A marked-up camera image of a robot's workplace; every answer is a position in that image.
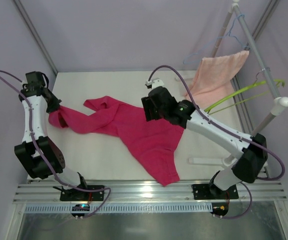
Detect electronics board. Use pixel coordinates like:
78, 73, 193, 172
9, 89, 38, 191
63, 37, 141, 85
71, 203, 90, 220
210, 202, 229, 218

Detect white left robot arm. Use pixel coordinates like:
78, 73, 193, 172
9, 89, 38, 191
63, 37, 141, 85
14, 71, 87, 189

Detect green plastic hanger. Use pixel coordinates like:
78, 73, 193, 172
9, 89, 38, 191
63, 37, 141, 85
204, 79, 285, 116

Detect pink trousers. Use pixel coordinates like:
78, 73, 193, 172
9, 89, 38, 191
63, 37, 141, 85
48, 96, 184, 187

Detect white clothes rack frame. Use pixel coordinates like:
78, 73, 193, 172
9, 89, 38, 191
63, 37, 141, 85
175, 0, 288, 168

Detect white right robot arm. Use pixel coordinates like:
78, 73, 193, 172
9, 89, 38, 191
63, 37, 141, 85
141, 86, 267, 199

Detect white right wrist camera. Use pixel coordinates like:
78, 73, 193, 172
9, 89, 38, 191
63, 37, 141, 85
145, 78, 164, 89

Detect aluminium front rail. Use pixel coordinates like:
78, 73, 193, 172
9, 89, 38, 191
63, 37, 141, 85
13, 180, 286, 204

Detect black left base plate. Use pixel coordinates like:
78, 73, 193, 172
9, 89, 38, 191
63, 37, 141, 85
59, 187, 104, 202

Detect left electronics board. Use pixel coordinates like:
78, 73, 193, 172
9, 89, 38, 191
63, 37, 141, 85
71, 203, 90, 220

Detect slotted cable duct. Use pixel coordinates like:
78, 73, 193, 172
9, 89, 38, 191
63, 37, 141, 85
24, 202, 212, 214

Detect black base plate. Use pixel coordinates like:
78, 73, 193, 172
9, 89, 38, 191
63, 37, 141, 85
59, 187, 104, 202
191, 183, 239, 200

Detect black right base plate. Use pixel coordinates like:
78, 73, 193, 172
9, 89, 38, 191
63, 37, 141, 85
191, 183, 239, 200

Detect right electronics board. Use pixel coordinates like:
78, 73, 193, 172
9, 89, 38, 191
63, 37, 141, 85
210, 202, 229, 218

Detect light pink towel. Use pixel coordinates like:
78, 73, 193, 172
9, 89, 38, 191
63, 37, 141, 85
188, 50, 249, 109

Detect blue wire hanger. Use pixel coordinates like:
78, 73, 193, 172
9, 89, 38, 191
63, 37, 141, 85
182, 13, 249, 65

